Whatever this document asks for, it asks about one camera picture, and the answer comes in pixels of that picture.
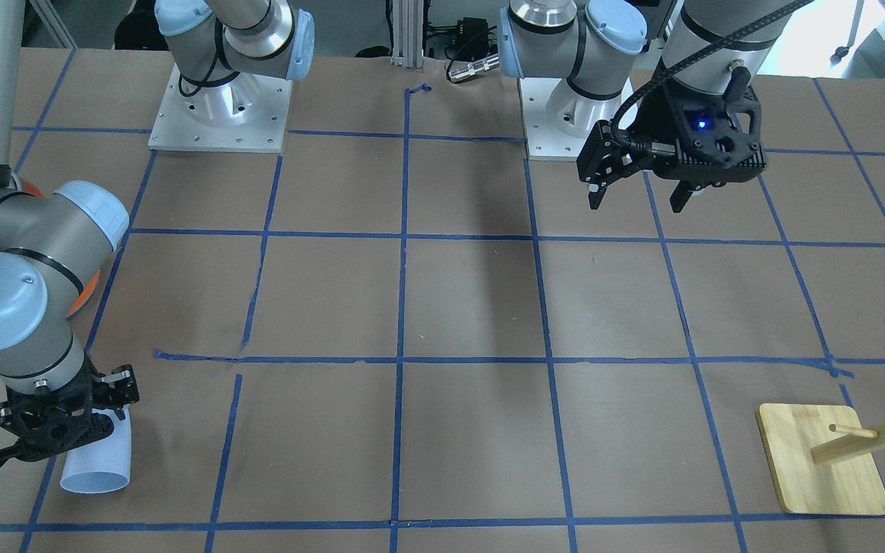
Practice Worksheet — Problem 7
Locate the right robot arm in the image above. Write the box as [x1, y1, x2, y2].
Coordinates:
[0, 1, 140, 468]

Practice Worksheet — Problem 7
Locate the aluminium frame post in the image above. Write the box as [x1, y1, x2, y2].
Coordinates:
[387, 0, 426, 70]

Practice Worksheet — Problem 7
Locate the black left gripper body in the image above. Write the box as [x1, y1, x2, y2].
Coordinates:
[576, 77, 767, 185]

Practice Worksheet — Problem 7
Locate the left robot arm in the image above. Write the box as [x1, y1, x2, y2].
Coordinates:
[496, 1, 804, 213]

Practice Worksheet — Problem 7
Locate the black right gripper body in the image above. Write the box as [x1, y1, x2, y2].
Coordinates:
[0, 361, 140, 463]

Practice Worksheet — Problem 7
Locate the black camera cable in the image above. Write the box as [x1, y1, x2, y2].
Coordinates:
[610, 0, 816, 147]

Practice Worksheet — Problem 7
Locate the light blue plastic cup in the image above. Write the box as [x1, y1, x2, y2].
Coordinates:
[59, 409, 132, 495]

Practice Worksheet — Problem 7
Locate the wooden mug stand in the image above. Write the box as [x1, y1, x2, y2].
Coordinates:
[756, 403, 885, 517]

